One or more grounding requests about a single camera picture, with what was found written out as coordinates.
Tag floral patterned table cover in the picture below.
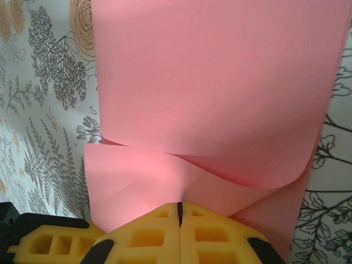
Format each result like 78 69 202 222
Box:
0 0 352 264

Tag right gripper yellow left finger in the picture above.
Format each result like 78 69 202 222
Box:
87 202 182 264

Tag pink cloth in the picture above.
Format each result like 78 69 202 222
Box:
84 0 350 264

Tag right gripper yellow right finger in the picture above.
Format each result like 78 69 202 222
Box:
180 201 288 264

